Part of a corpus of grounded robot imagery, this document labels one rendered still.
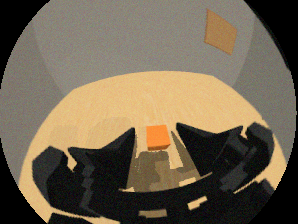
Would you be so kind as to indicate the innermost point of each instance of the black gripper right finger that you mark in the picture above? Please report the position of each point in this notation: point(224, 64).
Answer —
point(203, 146)

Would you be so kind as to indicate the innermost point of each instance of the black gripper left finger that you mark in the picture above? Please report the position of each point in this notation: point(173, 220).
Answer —
point(113, 159)

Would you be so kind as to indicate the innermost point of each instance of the orange block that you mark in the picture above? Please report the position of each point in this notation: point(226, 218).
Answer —
point(158, 138)

